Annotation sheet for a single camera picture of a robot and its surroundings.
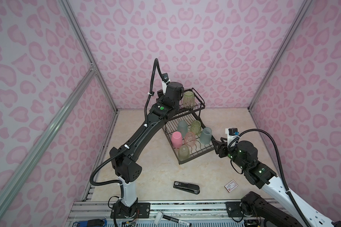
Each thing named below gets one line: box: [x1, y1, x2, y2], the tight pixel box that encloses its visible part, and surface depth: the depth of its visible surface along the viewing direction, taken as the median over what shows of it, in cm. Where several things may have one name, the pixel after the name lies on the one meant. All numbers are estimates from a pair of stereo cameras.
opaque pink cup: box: [171, 130, 183, 149], surface depth 92 cm
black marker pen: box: [153, 211, 193, 227], surface depth 70 cm
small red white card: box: [224, 179, 239, 193], surface depth 82 cm
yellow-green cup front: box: [178, 144, 190, 161], surface depth 88 cm
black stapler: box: [173, 181, 201, 195], surface depth 80 cm
